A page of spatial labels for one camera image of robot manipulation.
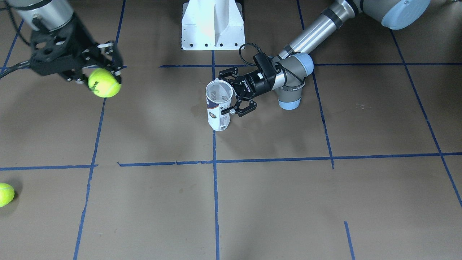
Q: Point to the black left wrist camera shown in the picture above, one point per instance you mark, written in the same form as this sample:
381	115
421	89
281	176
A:
266	67

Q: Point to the yellow Wilson tennis ball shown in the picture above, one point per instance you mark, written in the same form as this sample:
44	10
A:
103	84

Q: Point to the white pedestal column base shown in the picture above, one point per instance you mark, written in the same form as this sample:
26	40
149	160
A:
212	25

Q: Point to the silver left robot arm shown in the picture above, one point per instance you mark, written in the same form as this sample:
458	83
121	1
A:
285	73

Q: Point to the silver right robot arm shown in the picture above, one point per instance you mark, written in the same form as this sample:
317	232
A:
45	16

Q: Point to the yellow Roland Garros tennis ball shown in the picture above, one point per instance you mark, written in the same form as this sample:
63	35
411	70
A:
7	194

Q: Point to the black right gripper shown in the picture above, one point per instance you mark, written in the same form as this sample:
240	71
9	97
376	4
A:
77	40

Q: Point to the white blue tennis ball can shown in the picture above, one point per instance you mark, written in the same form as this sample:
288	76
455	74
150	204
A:
219	94

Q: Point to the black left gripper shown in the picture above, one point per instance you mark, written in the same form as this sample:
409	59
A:
255	82

